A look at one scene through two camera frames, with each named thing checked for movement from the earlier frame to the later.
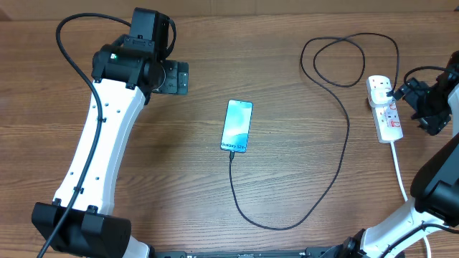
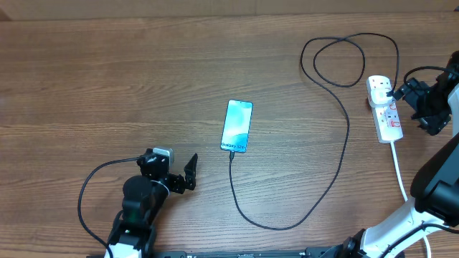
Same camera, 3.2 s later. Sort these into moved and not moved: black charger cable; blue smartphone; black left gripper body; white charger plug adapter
Moved: black left gripper body
Not moved: white charger plug adapter; blue smartphone; black charger cable
